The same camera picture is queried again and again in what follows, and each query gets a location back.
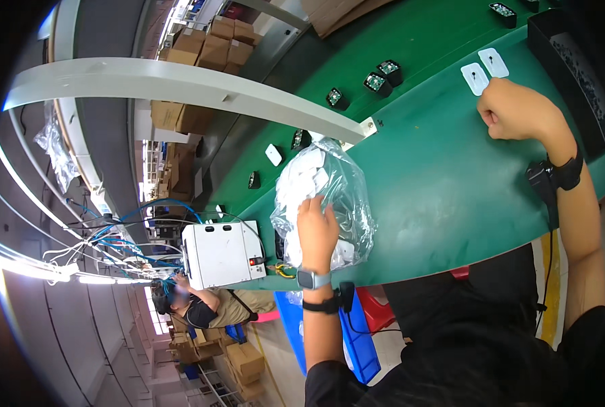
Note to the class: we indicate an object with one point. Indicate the person's left hand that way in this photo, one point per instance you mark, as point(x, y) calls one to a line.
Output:
point(315, 234)

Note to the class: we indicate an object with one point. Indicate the person's right hand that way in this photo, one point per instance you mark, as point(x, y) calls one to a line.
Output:
point(521, 112)

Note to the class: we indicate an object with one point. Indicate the person's right fingers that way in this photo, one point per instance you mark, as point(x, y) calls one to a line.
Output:
point(488, 114)

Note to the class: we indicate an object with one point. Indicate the person's left fingers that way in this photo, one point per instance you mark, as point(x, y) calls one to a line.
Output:
point(316, 204)

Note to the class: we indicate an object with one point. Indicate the clear bag of white plates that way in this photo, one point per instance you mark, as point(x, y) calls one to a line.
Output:
point(317, 173)

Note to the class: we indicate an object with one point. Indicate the white plastic plate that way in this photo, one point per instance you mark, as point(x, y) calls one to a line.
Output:
point(493, 62)
point(474, 78)

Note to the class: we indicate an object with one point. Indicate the small white plastic cover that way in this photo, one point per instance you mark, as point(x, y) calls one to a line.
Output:
point(273, 154)

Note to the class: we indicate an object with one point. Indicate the black module with circuit board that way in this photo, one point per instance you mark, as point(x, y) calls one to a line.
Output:
point(377, 84)
point(337, 98)
point(503, 14)
point(254, 180)
point(300, 139)
point(390, 72)

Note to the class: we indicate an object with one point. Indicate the grey smartwatch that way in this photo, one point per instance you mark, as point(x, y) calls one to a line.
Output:
point(312, 280)

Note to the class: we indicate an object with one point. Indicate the black parts tray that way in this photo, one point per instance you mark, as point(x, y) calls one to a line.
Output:
point(562, 71)

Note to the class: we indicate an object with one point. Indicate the black wrist band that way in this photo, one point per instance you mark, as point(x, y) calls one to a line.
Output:
point(557, 175)
point(333, 302)

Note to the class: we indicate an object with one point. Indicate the white machine box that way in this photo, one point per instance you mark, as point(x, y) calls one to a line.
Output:
point(223, 254)

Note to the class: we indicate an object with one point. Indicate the red plastic stool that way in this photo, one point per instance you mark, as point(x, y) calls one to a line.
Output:
point(379, 308)

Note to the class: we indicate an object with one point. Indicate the blue plastic crate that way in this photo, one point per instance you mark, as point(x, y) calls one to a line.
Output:
point(358, 351)

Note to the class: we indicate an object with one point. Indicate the large cardboard box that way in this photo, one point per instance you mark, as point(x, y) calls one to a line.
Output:
point(180, 117)

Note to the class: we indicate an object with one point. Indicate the heap of cardboard boxes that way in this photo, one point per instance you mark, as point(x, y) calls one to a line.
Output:
point(231, 361)

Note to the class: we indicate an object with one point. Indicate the flat cardboard sheet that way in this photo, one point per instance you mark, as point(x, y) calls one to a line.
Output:
point(338, 15)

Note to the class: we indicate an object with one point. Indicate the stack of cardboard boxes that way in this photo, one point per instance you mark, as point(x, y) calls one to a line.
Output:
point(211, 46)

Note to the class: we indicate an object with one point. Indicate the person's body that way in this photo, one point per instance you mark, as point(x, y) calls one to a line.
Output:
point(460, 346)

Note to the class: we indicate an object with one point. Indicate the hanging clear plastic bag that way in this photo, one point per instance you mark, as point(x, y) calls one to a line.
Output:
point(56, 147)

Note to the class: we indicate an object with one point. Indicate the ceiling light tube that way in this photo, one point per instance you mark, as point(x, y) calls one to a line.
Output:
point(25, 185)
point(33, 268)

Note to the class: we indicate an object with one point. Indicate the white metal frame beam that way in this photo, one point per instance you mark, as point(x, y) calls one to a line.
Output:
point(180, 84)

